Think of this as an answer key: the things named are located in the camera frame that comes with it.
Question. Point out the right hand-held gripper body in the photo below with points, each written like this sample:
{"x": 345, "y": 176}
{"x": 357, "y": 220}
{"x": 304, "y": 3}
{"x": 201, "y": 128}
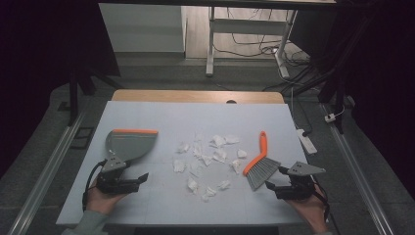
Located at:
{"x": 303, "y": 169}

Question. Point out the person's left hand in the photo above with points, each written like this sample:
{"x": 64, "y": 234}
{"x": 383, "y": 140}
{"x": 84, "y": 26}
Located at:
{"x": 99, "y": 202}

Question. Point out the white power strip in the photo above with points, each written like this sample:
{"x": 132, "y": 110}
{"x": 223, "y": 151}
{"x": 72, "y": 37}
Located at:
{"x": 306, "y": 142}

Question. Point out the white board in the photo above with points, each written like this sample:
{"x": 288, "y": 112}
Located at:
{"x": 195, "y": 124}

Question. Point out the grey dustpan with orange edge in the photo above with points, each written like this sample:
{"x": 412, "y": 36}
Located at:
{"x": 130, "y": 145}

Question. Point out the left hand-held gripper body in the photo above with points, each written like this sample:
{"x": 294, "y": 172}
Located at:
{"x": 112, "y": 164}

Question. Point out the black floor bracket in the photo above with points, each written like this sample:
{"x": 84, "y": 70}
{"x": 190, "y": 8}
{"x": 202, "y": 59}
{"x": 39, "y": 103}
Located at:
{"x": 82, "y": 137}

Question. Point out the wooden table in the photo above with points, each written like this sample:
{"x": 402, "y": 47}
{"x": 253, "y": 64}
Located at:
{"x": 179, "y": 96}

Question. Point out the white cabinet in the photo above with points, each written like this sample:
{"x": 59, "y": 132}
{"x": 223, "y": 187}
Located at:
{"x": 143, "y": 29}

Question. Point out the dark curtain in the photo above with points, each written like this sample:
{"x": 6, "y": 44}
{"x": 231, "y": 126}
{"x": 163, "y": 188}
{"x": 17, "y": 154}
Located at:
{"x": 385, "y": 81}
{"x": 36, "y": 49}

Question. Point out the aluminium rail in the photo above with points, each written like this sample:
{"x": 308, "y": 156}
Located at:
{"x": 359, "y": 176}
{"x": 45, "y": 176}

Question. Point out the black metal stand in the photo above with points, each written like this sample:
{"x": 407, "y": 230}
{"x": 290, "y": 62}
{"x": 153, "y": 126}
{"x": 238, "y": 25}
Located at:
{"x": 339, "y": 88}
{"x": 73, "y": 98}

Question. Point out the orange and grey hand brush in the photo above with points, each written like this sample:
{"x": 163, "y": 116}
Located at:
{"x": 262, "y": 147}

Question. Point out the person's right hand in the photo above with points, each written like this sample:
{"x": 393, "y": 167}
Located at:
{"x": 314, "y": 210}

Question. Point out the pile of white paper scraps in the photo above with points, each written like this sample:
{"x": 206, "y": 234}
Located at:
{"x": 218, "y": 155}

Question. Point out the small white plug adapter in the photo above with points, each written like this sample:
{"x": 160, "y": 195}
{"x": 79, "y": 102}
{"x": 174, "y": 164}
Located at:
{"x": 330, "y": 117}

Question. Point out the white desk frame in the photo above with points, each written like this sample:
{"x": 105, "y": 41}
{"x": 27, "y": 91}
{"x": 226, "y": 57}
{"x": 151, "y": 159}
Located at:
{"x": 248, "y": 26}

